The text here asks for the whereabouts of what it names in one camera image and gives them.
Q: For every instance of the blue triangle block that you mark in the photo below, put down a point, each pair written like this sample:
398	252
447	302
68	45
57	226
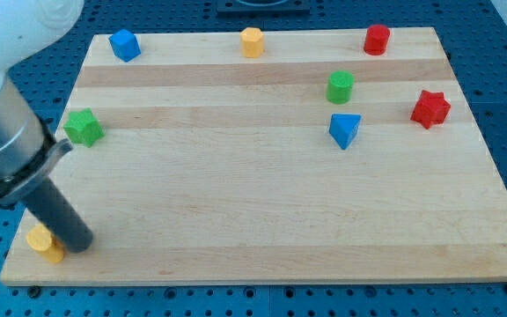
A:
343	128

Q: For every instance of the red cylinder block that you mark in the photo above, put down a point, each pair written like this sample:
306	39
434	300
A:
376	39

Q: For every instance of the yellow cylinder block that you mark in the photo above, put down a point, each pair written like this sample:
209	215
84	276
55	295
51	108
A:
41	240

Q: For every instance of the green star block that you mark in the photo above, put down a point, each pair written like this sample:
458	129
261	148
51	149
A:
83	127

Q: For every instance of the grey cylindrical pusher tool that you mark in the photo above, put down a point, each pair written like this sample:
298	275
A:
53	210

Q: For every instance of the yellow hexagon block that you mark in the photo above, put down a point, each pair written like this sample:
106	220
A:
252	42

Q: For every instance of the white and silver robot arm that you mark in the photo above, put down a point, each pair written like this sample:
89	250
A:
26	27

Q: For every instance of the wooden board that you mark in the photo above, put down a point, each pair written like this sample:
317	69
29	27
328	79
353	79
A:
219	169

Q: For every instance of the green cylinder block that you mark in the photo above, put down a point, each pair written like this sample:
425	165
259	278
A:
339	86

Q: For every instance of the blue cube block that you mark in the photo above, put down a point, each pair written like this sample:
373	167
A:
125	45

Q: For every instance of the red star block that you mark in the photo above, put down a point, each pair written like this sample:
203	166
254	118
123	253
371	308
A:
431	109

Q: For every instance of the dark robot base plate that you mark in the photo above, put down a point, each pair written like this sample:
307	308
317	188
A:
226	8

